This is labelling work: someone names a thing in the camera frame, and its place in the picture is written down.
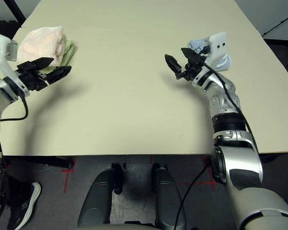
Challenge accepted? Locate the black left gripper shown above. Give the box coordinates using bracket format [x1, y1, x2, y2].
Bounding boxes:
[15, 57, 72, 92]

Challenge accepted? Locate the black table foot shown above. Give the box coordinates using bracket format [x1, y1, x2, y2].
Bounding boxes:
[26, 157, 74, 169]

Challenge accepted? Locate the black metal frame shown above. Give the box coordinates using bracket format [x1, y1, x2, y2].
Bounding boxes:
[0, 0, 27, 24]
[263, 9, 288, 42]

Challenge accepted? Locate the pink towel with white trim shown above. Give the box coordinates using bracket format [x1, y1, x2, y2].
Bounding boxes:
[16, 25, 68, 68]

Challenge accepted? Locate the grey left robot leg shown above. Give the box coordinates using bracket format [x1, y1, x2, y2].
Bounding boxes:
[77, 163, 123, 228]

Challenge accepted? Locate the light grey robot waist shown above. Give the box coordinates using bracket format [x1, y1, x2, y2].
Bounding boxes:
[79, 222, 156, 230]

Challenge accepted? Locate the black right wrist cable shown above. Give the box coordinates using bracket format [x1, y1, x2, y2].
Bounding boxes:
[201, 63, 260, 154]

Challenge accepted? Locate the red floor tape cross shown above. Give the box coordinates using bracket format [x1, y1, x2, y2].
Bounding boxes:
[61, 159, 76, 194]

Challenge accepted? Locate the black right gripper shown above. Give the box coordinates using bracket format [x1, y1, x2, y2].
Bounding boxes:
[165, 47, 206, 81]

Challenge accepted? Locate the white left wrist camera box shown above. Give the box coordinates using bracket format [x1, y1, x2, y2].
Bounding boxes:
[0, 32, 31, 98]

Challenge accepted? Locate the folded blue towel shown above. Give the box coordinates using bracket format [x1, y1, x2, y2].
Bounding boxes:
[187, 37, 232, 72]

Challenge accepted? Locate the crumpled green towel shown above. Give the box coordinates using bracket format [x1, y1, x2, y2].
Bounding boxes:
[39, 39, 78, 75]

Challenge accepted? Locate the black sneaker white sole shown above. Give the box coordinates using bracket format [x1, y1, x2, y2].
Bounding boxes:
[8, 182, 42, 230]

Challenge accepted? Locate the black right elbow cable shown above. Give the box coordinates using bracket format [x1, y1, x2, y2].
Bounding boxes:
[174, 162, 212, 230]

